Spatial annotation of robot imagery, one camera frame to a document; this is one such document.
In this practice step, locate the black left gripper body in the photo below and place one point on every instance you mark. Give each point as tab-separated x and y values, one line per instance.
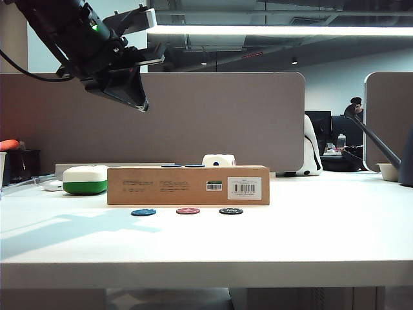
106	56

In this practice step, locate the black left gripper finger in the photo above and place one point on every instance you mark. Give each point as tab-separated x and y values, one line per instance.
134	87
111	88

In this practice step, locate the black poker chip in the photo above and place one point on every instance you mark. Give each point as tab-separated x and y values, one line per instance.
230	211

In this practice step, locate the blue poker chip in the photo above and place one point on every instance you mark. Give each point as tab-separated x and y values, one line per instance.
195	165
143	212
171	165

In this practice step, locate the brown cardboard box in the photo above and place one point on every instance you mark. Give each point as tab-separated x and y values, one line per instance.
180	190

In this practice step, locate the red poker chip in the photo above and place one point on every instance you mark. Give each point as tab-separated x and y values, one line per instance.
187	211

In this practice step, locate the wide grey desk partition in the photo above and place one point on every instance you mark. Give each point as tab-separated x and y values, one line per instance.
209	119

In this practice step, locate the green and white case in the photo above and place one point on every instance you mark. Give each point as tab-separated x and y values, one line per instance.
84	179

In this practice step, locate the white earbuds case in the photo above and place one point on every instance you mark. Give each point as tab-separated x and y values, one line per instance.
53	185

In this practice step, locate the black mesh pen holder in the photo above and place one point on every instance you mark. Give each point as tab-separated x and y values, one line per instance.
27	166

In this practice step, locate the orange cloth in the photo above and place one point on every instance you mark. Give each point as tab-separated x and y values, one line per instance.
9	144

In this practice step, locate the clear acrylic lid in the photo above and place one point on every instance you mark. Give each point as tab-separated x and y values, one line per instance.
29	184

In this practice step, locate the paper cup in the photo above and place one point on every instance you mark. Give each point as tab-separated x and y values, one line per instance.
2	169

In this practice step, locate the ceiling light strip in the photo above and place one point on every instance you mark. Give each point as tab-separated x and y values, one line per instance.
277	30

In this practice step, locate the black computer monitor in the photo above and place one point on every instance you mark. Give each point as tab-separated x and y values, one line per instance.
346	129
319	126

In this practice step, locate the white black penguin figure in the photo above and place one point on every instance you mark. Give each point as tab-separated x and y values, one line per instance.
311	155

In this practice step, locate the small clear bottle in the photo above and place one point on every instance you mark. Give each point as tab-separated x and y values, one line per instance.
342	140

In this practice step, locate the black bag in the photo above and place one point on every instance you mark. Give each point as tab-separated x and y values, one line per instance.
342	163

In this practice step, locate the seated person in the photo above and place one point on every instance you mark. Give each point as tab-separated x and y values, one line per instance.
356	104

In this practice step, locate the narrow grey desk partition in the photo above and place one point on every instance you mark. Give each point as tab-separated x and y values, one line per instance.
392	116

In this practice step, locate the white bowl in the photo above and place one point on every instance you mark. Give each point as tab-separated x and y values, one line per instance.
389	172

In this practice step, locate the dark grey watering can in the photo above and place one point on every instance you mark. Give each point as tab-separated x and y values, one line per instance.
407	161

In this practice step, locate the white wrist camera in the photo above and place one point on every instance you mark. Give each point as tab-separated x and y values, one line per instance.
135	19

